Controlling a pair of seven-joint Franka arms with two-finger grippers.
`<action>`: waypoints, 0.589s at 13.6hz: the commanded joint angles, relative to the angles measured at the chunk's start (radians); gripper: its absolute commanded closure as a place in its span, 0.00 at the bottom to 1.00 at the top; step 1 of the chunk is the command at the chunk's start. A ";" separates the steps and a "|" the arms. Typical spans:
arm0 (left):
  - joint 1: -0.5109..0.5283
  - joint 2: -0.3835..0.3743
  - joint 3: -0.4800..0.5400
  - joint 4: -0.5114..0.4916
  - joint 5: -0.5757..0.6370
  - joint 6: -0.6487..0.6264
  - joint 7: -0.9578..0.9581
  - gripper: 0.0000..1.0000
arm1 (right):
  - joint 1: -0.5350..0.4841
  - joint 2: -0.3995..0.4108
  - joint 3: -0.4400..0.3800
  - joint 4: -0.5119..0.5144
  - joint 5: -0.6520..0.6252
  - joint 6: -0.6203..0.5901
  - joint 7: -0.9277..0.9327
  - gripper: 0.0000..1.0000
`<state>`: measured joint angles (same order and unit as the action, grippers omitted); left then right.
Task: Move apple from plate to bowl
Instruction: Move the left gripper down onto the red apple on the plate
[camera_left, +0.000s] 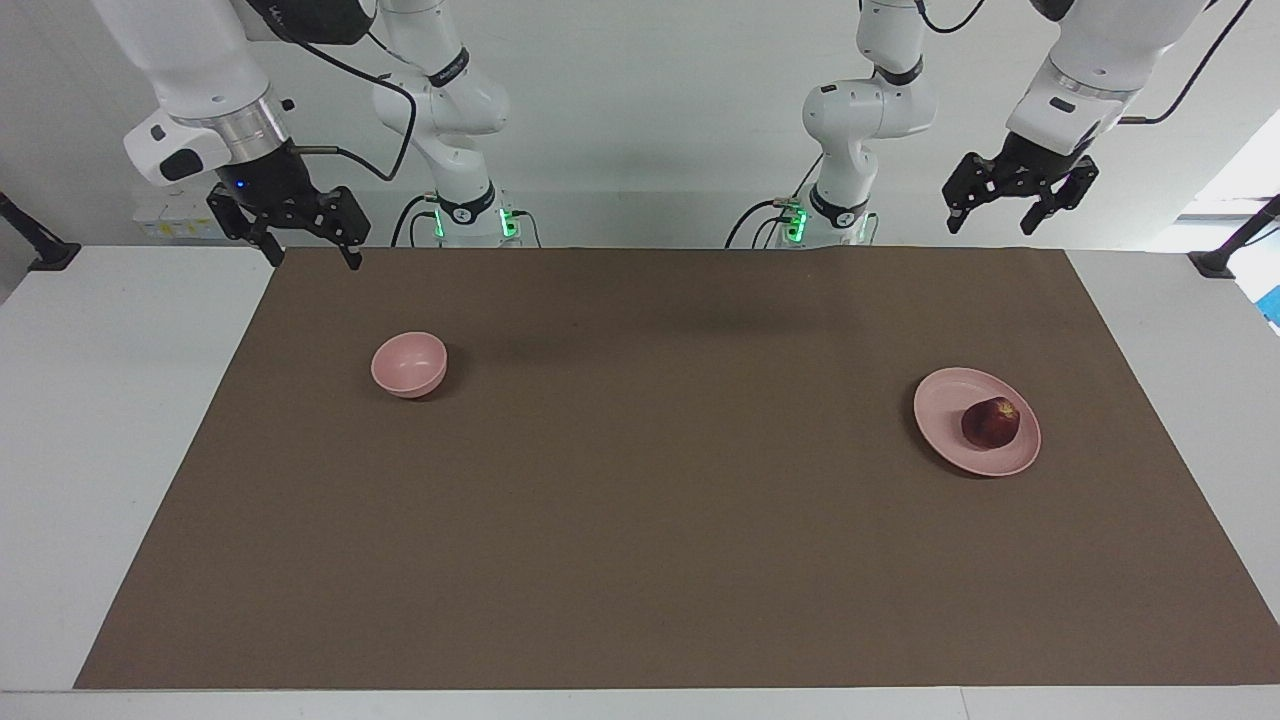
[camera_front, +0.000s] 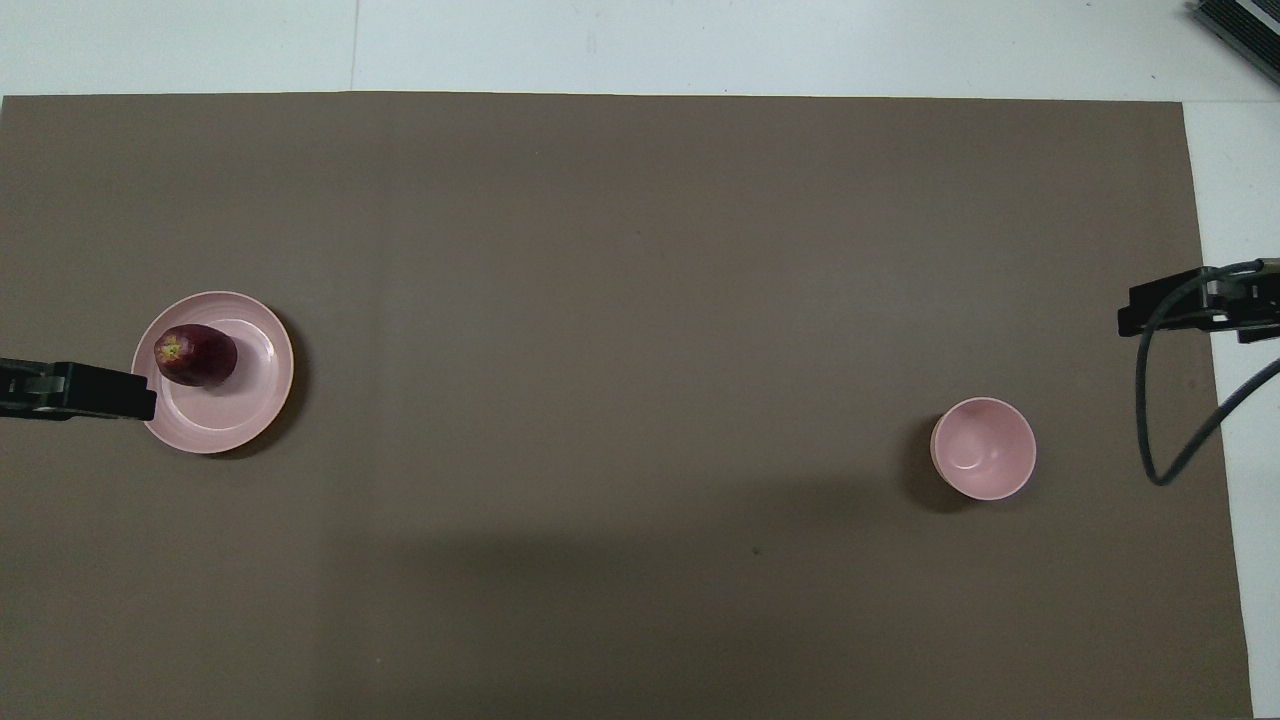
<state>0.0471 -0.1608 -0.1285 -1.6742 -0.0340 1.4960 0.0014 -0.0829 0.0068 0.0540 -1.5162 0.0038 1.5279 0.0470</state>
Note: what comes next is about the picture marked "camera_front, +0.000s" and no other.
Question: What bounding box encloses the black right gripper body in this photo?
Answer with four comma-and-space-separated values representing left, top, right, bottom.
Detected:
1203, 258, 1280, 345

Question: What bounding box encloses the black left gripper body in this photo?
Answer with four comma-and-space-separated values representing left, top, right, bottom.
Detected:
0, 357, 69, 420

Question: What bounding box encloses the dark red apple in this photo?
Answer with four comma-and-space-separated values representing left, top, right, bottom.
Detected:
153, 324, 239, 388

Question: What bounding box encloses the pink plate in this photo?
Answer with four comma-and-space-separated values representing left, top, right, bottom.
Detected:
131, 291, 295, 455

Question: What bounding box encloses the pink bowl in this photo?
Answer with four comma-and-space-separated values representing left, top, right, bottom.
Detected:
930, 397, 1037, 502

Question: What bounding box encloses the black ribbed metal device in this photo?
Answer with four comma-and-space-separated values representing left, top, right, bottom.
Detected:
1190, 0, 1280, 83

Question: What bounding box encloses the brown table mat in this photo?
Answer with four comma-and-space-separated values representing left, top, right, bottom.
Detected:
0, 92, 1254, 720

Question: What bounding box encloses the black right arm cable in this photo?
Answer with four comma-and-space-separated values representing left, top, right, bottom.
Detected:
1137, 258, 1280, 487

